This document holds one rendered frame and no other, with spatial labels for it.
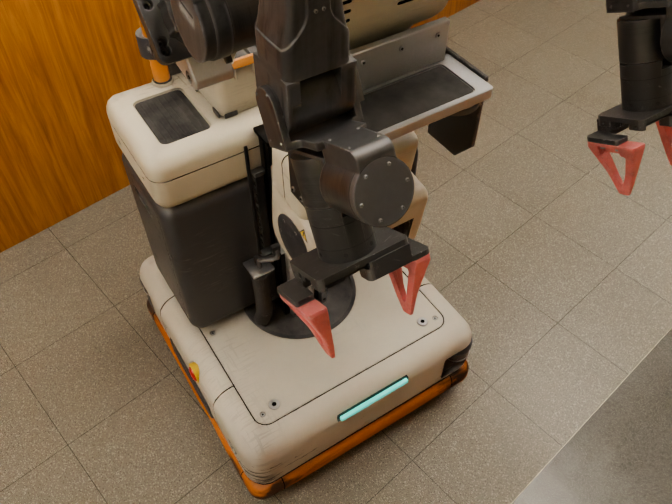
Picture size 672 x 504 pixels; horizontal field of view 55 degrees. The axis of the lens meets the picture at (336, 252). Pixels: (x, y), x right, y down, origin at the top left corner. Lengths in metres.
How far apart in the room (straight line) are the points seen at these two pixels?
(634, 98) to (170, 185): 0.76
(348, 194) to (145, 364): 1.43
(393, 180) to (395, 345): 1.02
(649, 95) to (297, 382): 0.94
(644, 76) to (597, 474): 0.44
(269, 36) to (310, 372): 1.04
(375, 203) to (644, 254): 1.80
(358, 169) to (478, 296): 1.51
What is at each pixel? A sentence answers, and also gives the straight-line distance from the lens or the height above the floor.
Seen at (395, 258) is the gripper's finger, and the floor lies 1.08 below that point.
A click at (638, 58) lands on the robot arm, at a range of 0.84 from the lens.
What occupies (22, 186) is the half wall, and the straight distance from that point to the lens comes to 2.19.
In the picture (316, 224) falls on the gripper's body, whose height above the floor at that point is 1.12.
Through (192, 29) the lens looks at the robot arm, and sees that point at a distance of 0.64.
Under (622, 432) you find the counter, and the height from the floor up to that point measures 0.94.
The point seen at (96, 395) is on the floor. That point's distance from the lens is 1.87.
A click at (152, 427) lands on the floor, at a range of 1.78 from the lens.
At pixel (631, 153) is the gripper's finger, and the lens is 0.82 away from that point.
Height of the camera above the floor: 1.55
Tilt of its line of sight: 49 degrees down
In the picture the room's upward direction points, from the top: straight up
